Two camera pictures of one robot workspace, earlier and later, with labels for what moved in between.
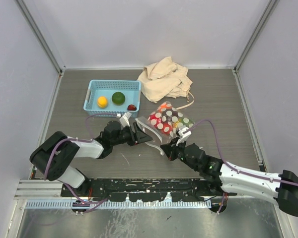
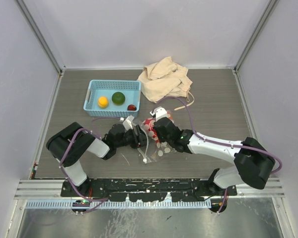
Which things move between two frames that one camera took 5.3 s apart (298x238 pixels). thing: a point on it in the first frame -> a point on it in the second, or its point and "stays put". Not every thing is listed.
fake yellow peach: [102, 102] stays put
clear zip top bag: [165, 121] -> [155, 150]
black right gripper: [170, 148] -> [160, 139]
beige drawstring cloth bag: [165, 78] stays put
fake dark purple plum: [131, 107] stays put
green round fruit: [118, 98] stays put
